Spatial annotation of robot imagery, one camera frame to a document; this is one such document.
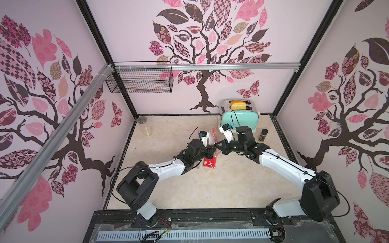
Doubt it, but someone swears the red ruler set package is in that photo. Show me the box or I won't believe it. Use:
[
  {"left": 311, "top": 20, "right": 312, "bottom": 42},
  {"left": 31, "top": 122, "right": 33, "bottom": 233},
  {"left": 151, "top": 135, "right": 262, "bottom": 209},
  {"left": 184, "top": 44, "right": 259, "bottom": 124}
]
[
  {"left": 203, "top": 156, "right": 217, "bottom": 169},
  {"left": 209, "top": 127, "right": 218, "bottom": 144}
]

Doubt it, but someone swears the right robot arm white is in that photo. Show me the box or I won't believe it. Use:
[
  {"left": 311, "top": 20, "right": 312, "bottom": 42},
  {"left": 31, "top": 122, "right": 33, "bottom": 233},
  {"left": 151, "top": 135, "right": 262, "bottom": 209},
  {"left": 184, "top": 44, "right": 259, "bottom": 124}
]
[{"left": 214, "top": 124, "right": 340, "bottom": 222}]

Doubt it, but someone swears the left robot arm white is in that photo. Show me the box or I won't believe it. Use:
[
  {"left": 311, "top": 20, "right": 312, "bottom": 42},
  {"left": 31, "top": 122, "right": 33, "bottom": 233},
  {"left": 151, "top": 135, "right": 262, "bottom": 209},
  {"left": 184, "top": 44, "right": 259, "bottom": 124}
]
[{"left": 116, "top": 139, "right": 216, "bottom": 221}]

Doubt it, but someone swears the spice jar black lid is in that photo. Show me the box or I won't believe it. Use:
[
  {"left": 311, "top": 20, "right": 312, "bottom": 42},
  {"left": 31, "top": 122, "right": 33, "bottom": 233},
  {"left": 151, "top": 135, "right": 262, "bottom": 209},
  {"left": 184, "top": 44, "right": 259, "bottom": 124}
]
[{"left": 258, "top": 129, "right": 268, "bottom": 142}]

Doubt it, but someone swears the mint green toaster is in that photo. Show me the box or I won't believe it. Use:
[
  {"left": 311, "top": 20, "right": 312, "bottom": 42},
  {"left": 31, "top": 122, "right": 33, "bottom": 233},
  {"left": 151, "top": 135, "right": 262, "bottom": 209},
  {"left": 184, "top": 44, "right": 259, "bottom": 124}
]
[{"left": 217, "top": 99, "right": 260, "bottom": 132}]

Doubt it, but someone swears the yellow toast slice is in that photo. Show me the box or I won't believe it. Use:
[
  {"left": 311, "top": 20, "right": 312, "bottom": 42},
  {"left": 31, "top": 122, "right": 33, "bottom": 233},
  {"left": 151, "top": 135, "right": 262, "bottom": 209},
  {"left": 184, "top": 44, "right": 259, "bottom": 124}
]
[{"left": 230, "top": 100, "right": 247, "bottom": 110}]

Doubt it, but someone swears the clear glass jar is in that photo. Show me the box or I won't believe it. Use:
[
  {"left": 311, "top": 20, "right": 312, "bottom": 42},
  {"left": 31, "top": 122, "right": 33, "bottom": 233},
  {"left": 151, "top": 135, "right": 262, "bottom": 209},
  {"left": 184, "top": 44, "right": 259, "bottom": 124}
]
[{"left": 137, "top": 116, "right": 153, "bottom": 137}]

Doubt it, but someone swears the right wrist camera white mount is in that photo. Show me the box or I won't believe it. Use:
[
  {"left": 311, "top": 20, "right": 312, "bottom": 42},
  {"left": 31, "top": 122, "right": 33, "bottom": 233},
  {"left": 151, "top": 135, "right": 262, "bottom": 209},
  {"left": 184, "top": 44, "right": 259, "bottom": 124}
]
[{"left": 219, "top": 124, "right": 234, "bottom": 143}]

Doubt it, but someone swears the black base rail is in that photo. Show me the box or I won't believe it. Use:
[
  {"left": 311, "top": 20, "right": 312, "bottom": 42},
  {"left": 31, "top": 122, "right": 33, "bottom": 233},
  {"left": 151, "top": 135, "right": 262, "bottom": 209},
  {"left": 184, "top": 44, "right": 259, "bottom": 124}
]
[{"left": 91, "top": 208, "right": 308, "bottom": 227}]

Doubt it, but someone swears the aluminium rail back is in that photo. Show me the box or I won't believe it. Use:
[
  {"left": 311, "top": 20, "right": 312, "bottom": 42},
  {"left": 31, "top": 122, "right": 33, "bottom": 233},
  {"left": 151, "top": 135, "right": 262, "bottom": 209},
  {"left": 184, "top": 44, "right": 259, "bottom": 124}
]
[{"left": 115, "top": 62, "right": 301, "bottom": 71}]

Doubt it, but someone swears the aluminium rail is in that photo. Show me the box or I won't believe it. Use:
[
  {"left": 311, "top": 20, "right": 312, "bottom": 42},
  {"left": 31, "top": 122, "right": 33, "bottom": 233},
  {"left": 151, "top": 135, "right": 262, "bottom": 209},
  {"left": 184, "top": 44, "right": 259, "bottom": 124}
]
[
  {"left": 1, "top": 64, "right": 114, "bottom": 230},
  {"left": 115, "top": 62, "right": 301, "bottom": 71}
]

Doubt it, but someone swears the black wire basket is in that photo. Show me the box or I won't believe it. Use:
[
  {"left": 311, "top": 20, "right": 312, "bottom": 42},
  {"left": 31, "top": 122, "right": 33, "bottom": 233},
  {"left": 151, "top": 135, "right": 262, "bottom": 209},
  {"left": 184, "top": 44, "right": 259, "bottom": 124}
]
[{"left": 105, "top": 61, "right": 174, "bottom": 94}]

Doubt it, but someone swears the white slotted cable duct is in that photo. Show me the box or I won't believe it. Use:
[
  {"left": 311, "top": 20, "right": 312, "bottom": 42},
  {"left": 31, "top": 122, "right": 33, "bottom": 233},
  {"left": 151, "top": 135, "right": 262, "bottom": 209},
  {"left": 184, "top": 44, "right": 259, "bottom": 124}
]
[{"left": 95, "top": 228, "right": 271, "bottom": 243}]

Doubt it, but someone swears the aluminium rail left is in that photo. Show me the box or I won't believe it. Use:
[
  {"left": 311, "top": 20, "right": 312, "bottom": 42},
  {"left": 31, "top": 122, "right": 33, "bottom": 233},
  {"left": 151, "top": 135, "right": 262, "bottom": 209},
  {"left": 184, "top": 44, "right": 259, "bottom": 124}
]
[{"left": 1, "top": 64, "right": 114, "bottom": 230}]

